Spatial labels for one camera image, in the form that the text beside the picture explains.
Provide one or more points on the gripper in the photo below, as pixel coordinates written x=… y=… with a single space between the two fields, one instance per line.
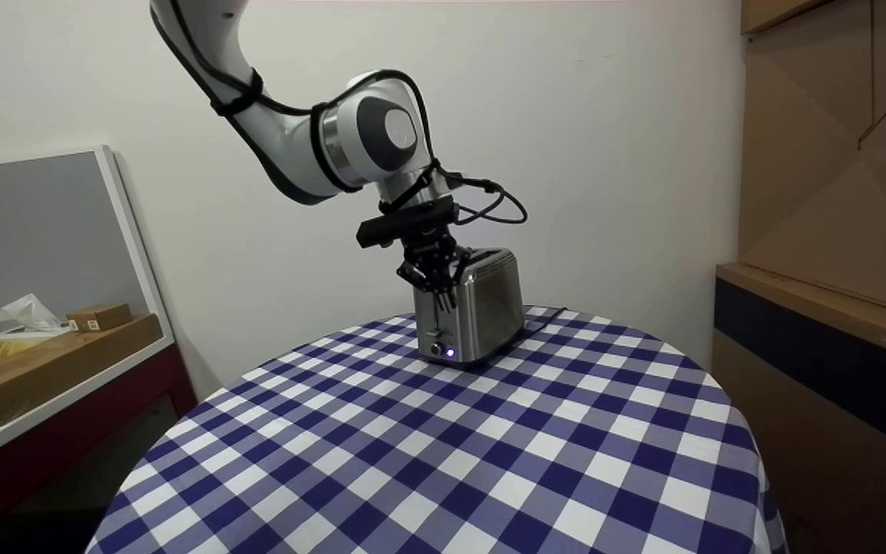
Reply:
x=428 y=245

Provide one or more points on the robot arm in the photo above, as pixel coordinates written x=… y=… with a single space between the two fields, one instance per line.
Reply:
x=293 y=135

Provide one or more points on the silver toaster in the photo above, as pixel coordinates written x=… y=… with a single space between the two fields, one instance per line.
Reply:
x=489 y=308

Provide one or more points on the blue white checked tablecloth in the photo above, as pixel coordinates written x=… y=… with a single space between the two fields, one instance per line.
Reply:
x=451 y=454

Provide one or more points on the small cardboard box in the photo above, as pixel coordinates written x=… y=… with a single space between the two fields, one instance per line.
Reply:
x=99 y=316

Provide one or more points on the wooden bench with dark panel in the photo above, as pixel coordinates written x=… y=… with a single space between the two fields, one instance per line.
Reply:
x=820 y=385

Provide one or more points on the long wooden tray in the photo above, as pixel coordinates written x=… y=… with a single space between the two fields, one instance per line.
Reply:
x=43 y=377

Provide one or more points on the white top red counter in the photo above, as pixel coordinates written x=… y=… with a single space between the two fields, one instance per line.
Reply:
x=58 y=438

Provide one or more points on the tissue box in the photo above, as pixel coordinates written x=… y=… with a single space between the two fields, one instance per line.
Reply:
x=20 y=331

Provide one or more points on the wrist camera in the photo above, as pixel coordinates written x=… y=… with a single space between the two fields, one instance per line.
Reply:
x=404 y=221

